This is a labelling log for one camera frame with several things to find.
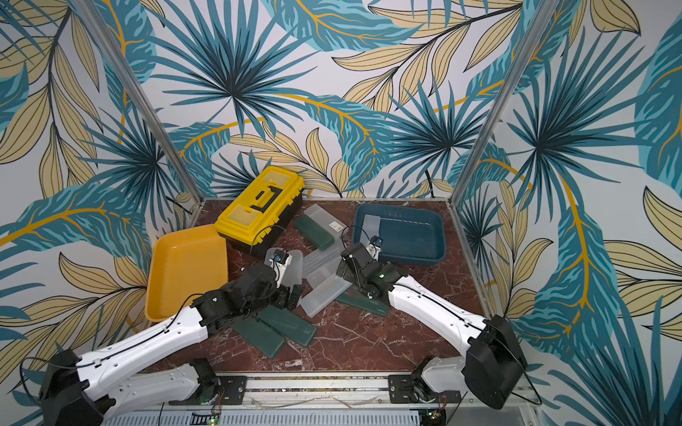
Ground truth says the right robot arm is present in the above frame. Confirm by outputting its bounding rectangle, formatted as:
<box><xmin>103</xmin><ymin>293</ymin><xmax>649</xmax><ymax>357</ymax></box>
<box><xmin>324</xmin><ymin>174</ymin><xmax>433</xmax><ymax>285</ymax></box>
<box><xmin>337</xmin><ymin>243</ymin><xmax>527</xmax><ymax>410</ymax></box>

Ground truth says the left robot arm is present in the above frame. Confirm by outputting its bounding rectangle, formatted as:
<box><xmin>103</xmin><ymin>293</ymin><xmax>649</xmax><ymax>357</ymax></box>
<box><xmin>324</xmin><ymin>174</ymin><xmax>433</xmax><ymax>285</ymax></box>
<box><xmin>38</xmin><ymin>264</ymin><xmax>302</xmax><ymax>425</ymax></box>

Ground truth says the teal plastic tray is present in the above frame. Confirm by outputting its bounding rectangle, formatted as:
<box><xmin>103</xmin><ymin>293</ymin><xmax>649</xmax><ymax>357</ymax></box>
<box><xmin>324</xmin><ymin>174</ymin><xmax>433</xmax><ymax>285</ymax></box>
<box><xmin>353</xmin><ymin>203</ymin><xmax>447</xmax><ymax>266</ymax></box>

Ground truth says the clear case middle stack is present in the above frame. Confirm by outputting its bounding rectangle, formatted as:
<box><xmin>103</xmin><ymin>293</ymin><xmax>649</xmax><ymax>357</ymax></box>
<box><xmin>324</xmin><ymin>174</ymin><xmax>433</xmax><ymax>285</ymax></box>
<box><xmin>302</xmin><ymin>239</ymin><xmax>344</xmax><ymax>277</ymax></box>

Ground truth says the clear rectangular case front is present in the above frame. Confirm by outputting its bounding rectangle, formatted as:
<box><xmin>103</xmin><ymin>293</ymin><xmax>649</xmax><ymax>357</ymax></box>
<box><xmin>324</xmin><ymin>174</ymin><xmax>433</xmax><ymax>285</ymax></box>
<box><xmin>300</xmin><ymin>274</ymin><xmax>352</xmax><ymax>317</ymax></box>

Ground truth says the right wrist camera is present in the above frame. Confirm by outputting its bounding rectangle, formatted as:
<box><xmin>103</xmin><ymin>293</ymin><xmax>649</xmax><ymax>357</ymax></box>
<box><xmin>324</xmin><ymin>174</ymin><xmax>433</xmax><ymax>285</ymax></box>
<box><xmin>366</xmin><ymin>236</ymin><xmax>383</xmax><ymax>261</ymax></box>

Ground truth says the green pencil case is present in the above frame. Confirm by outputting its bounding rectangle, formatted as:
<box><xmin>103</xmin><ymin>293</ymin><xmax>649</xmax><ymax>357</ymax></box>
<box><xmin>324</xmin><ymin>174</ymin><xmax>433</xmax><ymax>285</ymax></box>
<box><xmin>294</xmin><ymin>215</ymin><xmax>335</xmax><ymax>250</ymax></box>
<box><xmin>232</xmin><ymin>317</ymin><xmax>286</xmax><ymax>360</ymax></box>
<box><xmin>259</xmin><ymin>306</ymin><xmax>317</xmax><ymax>347</ymax></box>
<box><xmin>336</xmin><ymin>287</ymin><xmax>389</xmax><ymax>318</ymax></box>

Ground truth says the clear case lower stack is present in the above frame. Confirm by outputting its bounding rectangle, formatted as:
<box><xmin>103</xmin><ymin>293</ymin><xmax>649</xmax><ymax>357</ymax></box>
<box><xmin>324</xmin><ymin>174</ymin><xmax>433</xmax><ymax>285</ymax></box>
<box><xmin>305</xmin><ymin>257</ymin><xmax>342</xmax><ymax>289</ymax></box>

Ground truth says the aluminium front rail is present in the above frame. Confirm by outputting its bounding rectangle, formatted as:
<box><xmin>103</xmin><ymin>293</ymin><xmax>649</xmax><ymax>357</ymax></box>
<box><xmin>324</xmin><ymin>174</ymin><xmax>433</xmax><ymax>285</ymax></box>
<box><xmin>79</xmin><ymin>371</ymin><xmax>539</xmax><ymax>426</ymax></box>

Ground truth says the yellow black toolbox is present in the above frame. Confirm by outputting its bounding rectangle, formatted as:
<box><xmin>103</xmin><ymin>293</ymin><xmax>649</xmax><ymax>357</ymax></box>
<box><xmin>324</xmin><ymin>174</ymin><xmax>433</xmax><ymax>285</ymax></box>
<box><xmin>214</xmin><ymin>166</ymin><xmax>305</xmax><ymax>259</ymax></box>

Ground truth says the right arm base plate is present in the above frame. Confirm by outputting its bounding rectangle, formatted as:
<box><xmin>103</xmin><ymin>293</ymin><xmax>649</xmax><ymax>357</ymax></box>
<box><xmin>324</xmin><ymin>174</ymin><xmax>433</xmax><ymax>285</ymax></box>
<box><xmin>388</xmin><ymin>374</ymin><xmax>462</xmax><ymax>404</ymax></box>

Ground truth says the yellow plastic tray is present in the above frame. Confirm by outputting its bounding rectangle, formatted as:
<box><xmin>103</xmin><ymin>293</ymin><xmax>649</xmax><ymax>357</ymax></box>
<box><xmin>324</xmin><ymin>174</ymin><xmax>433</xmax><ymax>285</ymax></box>
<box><xmin>145</xmin><ymin>225</ymin><xmax>229</xmax><ymax>323</ymax></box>

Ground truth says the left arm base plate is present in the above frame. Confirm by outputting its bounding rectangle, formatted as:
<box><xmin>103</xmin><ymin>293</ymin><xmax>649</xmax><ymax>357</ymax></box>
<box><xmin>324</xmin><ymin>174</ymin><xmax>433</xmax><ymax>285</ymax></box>
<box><xmin>170</xmin><ymin>376</ymin><xmax>247</xmax><ymax>406</ymax></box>

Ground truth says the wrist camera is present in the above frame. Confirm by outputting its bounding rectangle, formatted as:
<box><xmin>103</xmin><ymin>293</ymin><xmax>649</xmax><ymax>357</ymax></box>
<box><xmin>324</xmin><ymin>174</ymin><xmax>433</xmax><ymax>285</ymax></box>
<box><xmin>366</xmin><ymin>236</ymin><xmax>383</xmax><ymax>261</ymax></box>
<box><xmin>267</xmin><ymin>248</ymin><xmax>291</xmax><ymax>279</ymax></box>

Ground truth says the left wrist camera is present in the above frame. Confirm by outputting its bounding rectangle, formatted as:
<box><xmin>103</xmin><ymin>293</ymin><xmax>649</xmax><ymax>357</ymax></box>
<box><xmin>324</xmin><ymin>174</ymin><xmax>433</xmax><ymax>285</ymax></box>
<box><xmin>267</xmin><ymin>248</ymin><xmax>291</xmax><ymax>279</ymax></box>

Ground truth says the clear case stack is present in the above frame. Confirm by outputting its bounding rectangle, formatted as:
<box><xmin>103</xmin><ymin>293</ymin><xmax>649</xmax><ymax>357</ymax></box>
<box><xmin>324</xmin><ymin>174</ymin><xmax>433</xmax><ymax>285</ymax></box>
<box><xmin>305</xmin><ymin>257</ymin><xmax>342</xmax><ymax>289</ymax></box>
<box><xmin>302</xmin><ymin>239</ymin><xmax>344</xmax><ymax>277</ymax></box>

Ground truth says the clear ribbed case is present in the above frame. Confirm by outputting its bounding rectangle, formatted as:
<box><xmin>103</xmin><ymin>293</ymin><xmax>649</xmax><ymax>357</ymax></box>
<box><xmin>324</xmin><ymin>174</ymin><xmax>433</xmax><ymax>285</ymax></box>
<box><xmin>265</xmin><ymin>248</ymin><xmax>303</xmax><ymax>288</ymax></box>

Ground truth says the clear case with red pen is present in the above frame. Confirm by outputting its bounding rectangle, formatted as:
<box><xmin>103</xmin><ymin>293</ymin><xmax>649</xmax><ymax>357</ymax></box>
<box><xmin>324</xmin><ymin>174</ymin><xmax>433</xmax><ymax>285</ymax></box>
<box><xmin>361</xmin><ymin>215</ymin><xmax>381</xmax><ymax>244</ymax></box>

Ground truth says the clear case with barcode label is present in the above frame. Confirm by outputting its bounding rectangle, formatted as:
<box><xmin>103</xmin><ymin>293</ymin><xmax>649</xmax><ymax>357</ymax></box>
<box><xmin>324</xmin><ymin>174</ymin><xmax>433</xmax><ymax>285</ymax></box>
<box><xmin>304</xmin><ymin>204</ymin><xmax>346</xmax><ymax>239</ymax></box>

